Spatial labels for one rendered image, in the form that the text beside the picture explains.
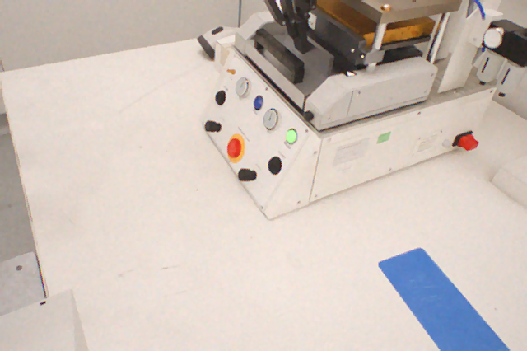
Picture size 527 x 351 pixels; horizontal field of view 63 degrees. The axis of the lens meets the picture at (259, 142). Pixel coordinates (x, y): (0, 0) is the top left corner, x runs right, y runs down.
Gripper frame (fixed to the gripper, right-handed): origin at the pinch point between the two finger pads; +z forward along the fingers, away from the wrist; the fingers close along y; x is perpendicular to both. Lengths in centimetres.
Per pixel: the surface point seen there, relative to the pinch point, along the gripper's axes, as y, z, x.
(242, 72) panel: 9.9, 8.9, -9.4
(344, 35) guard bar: -4.8, -0.9, 7.3
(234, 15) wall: -33, 78, -145
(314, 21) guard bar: -4.2, 0.3, -1.6
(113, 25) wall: 27, 52, -142
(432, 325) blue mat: 9, 26, 45
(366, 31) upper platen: -8.0, -0.9, 9.3
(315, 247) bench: 16.9, 23.0, 25.5
